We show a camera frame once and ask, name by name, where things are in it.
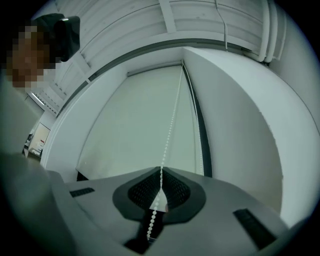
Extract person's face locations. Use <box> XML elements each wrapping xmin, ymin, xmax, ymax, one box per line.
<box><xmin>6</xmin><ymin>19</ymin><xmax>57</xmax><ymax>89</ymax></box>

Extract pale interior door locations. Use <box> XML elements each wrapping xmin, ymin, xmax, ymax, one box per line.
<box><xmin>32</xmin><ymin>122</ymin><xmax>52</xmax><ymax>157</ymax></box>

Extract white ceiling conduit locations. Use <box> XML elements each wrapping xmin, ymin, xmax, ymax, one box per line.
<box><xmin>214</xmin><ymin>0</ymin><xmax>229</xmax><ymax>50</ymax></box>

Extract white ceiling pipes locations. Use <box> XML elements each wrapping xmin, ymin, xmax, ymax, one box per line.
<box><xmin>258</xmin><ymin>0</ymin><xmax>287</xmax><ymax>64</ymax></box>

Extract white roller window blind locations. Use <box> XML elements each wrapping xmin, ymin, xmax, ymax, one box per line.
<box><xmin>76</xmin><ymin>60</ymin><xmax>201</xmax><ymax>181</ymax></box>

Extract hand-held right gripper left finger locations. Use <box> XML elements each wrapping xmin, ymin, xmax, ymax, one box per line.
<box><xmin>51</xmin><ymin>166</ymin><xmax>162</xmax><ymax>256</ymax></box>

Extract black head-worn camera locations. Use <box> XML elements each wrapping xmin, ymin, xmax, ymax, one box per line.
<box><xmin>34</xmin><ymin>13</ymin><xmax>81</xmax><ymax>63</ymax></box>

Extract white bead chain cord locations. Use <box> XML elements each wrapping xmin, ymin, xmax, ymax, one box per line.
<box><xmin>146</xmin><ymin>59</ymin><xmax>205</xmax><ymax>240</ymax></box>

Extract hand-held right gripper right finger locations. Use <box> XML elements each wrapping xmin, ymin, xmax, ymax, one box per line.
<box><xmin>149</xmin><ymin>166</ymin><xmax>289</xmax><ymax>256</ymax></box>

